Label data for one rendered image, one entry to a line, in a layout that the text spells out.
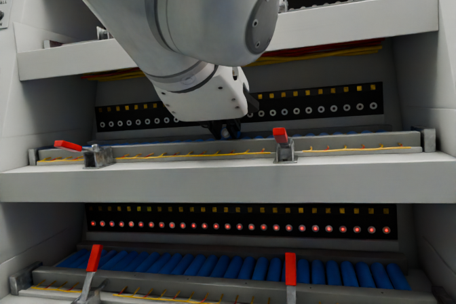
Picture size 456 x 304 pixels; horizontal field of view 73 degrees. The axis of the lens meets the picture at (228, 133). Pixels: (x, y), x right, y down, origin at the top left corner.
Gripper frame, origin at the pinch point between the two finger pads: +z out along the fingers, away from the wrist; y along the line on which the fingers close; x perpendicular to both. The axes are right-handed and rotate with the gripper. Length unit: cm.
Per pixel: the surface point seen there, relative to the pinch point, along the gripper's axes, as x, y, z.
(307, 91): -8.8, -12.2, 6.8
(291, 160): 7.7, -10.1, -5.0
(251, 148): 4.5, -4.6, -1.4
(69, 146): 7.1, 16.7, -10.4
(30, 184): 10.3, 27.1, -4.8
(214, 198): 11.9, -0.6, -3.6
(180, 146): 4.0, 5.7, -1.8
